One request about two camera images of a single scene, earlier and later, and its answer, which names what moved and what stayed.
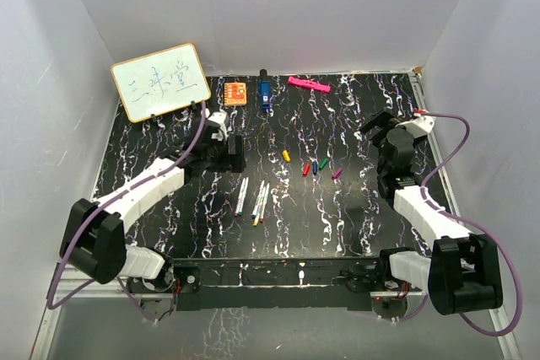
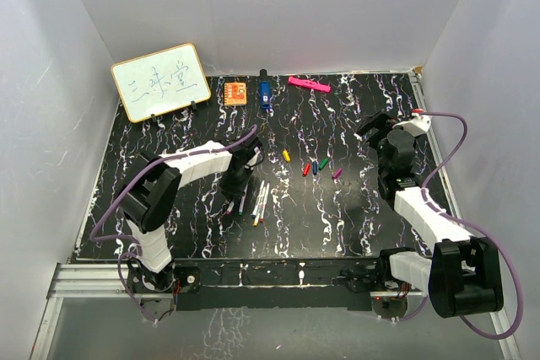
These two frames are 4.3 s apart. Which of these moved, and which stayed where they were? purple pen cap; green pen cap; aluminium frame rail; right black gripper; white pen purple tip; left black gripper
Moved: left black gripper; white pen purple tip
Stayed: purple pen cap; green pen cap; right black gripper; aluminium frame rail
